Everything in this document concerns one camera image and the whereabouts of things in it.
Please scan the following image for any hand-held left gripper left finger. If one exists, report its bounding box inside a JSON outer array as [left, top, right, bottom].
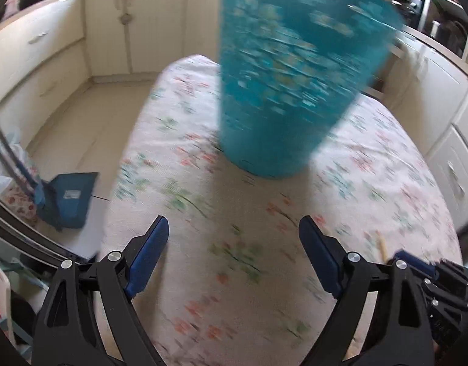
[[31, 216, 170, 366]]

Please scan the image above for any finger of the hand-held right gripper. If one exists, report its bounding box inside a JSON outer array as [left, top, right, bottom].
[[393, 251, 437, 280]]

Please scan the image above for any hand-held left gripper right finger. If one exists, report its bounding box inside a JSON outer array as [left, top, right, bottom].
[[298, 216, 436, 366]]

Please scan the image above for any pale wooden chopstick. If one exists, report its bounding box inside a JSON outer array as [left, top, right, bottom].
[[376, 232, 390, 263]]

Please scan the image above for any teal perforated plastic basket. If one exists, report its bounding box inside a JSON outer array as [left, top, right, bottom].
[[217, 0, 406, 179]]

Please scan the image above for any floral tablecloth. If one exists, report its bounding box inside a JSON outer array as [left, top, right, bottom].
[[100, 54, 465, 366]]

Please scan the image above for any blue dustpan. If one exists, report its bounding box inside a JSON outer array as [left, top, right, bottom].
[[38, 171, 100, 230]]

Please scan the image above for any teal plastic rack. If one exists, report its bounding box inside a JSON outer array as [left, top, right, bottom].
[[0, 257, 48, 355]]

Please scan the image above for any red floral bag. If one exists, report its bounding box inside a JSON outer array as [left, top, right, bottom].
[[0, 187, 40, 224]]

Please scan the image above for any white plastic bag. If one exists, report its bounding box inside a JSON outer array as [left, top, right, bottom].
[[0, 130, 27, 199]]

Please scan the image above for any white kitchen cabinet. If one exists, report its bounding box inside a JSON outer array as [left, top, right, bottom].
[[382, 27, 468, 233]]

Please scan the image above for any cream drawer cabinet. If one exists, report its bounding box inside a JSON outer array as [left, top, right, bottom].
[[0, 0, 91, 145]]

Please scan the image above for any cream corner cabinet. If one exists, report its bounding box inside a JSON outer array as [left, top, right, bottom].
[[83, 0, 225, 75]]

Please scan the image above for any black stove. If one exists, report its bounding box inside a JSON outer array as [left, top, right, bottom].
[[386, 0, 433, 31]]

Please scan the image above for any dark curved metal frame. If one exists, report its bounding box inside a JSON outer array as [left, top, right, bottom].
[[0, 95, 97, 271]]

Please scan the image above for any blue handled brush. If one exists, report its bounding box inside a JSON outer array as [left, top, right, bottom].
[[13, 152, 63, 231]]

